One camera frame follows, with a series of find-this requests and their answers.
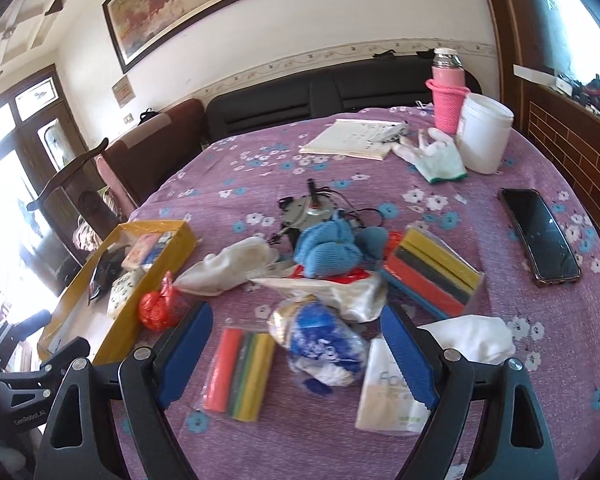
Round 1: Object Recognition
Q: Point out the white tissue packet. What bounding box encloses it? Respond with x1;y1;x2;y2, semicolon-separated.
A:
355;337;430;434

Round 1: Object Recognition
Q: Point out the wooden chair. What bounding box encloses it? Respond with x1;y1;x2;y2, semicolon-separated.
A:
26;138;120;266

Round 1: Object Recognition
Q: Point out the red plastic bag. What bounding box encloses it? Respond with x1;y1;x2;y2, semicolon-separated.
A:
137;271;188;332

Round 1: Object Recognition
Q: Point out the cream white cloth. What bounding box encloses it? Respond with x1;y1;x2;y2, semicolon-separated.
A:
173;236;279;297

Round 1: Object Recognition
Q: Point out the blue knitted cloth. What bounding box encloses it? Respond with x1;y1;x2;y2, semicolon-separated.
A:
294;210;390;280

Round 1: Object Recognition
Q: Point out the large colourful sponge pack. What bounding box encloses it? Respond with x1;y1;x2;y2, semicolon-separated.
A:
379;228;484;320

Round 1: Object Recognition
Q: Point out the black item in box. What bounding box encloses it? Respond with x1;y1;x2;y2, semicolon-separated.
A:
87;246;126;304

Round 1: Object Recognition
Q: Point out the wooden door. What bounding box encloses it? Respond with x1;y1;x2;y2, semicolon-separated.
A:
0;64;87;295

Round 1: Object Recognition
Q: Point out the white plastic container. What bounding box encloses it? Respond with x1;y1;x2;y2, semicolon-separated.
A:
455;93;514;174

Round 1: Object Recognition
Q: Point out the brown armchair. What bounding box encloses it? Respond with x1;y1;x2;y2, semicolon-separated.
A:
96;99;208;216

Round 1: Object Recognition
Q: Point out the white work glove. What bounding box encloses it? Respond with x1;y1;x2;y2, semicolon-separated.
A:
391;128;467;184

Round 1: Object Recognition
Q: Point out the small colourful sponge pack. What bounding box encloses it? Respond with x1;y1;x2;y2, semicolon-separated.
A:
202;327;276;422

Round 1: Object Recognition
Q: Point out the pink thermos bottle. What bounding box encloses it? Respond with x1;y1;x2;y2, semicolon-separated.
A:
426;47;470;134

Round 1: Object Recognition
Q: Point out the white translucent plastic bag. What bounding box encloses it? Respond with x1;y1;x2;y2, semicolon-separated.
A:
248;263;388;323

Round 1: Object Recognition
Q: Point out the yellow cardboard box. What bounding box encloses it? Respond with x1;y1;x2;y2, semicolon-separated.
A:
36;220;197;365

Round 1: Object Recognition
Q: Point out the black leather sofa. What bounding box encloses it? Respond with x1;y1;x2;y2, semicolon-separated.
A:
206;55;484;142

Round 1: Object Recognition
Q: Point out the white folded cloth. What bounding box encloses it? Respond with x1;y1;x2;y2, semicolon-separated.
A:
419;314;516;365

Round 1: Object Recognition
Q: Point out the pink tissue packet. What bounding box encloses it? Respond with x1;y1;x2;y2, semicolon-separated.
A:
121;232;161;271

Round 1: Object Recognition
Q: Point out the white paper notebook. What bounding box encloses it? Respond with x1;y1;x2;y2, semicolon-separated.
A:
300;119;407;160

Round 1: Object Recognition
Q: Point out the black smartphone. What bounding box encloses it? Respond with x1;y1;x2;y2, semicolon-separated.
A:
498;188;581;286

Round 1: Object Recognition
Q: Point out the floral white pouch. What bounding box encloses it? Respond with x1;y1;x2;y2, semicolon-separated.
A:
107;268;145;320

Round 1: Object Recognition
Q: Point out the blue white plastic bag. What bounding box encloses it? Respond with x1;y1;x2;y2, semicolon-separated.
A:
268;295;368;396

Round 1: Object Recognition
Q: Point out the purple floral tablecloth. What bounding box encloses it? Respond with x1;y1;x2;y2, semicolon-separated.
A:
133;107;600;479

